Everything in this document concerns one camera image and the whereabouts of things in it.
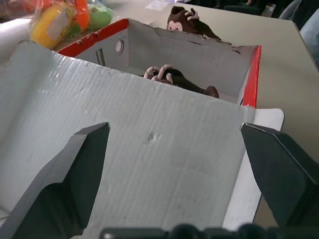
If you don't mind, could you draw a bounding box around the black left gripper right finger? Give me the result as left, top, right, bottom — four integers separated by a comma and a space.
240, 122, 319, 228

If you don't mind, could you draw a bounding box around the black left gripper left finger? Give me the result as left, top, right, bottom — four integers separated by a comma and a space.
0, 121, 111, 239

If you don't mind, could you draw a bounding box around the red and white cardboard shoebox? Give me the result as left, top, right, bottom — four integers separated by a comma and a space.
0, 17, 285, 239

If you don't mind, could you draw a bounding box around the yellow plush toy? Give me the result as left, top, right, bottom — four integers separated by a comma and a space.
31, 2, 75, 50

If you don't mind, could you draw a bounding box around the clear plastic toy bag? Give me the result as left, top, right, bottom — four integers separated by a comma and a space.
26, 0, 118, 50

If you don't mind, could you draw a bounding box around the green plush toy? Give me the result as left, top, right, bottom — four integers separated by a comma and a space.
67, 2, 115, 39

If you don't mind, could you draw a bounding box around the dark green chair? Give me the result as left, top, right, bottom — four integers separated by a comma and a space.
223, 4, 264, 17

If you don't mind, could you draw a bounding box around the brown shoe with monkey face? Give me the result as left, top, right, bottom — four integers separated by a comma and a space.
165, 5, 223, 42

